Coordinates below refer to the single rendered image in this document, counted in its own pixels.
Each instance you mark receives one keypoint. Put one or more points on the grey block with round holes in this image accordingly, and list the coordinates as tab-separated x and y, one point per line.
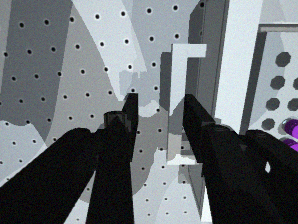
272	91

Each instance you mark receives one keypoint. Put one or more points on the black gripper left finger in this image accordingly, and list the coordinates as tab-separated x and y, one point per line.
46	190

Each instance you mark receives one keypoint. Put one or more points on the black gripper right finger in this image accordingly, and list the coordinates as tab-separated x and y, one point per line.
239	189

